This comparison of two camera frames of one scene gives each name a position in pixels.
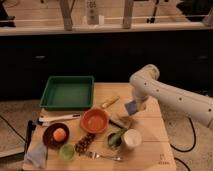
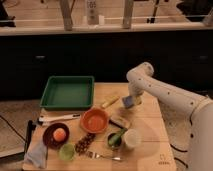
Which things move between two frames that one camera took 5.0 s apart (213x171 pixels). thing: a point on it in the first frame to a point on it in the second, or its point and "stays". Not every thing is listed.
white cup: x=132 y=137 stays
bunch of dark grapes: x=81 y=145 stays
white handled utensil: x=52 y=118 stays
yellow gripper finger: x=141 y=106 to x=137 y=100
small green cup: x=67 y=151 stays
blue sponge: x=131 y=107 to x=128 y=102
